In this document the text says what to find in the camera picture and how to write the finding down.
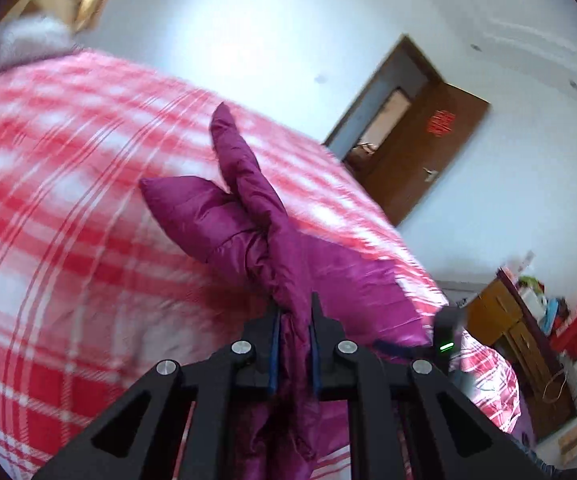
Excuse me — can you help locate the brown wooden door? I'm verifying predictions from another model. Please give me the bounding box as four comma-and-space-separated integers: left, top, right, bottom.
362, 82, 492, 227

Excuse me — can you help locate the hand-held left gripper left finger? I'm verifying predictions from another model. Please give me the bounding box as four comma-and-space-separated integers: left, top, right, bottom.
31, 305, 282, 480

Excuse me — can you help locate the magenta down jacket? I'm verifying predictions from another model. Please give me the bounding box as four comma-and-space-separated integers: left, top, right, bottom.
139, 101, 449, 480

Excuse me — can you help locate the wooden cabinet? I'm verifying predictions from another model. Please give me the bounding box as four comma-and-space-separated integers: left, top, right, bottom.
465, 276, 577, 442

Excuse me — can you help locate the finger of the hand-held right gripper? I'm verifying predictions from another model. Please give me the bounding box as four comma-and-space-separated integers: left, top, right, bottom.
372, 339, 434, 358

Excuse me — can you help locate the stack of colourful boxes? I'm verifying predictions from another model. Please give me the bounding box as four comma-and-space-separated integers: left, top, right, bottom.
515, 274, 577, 397

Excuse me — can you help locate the dark door frame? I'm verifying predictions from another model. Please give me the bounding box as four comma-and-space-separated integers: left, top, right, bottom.
322, 34, 445, 163

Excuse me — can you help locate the red paper door decoration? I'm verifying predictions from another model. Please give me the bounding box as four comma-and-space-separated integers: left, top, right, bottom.
427, 109, 457, 137

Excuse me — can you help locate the red plaid bed sheet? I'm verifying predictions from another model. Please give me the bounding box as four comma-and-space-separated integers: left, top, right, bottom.
0, 49, 521, 480

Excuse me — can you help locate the striped pillow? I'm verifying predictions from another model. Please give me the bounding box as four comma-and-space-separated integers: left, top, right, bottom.
0, 14, 78, 70

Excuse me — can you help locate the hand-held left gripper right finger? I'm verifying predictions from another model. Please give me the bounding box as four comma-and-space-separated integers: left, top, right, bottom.
309, 292, 544, 480

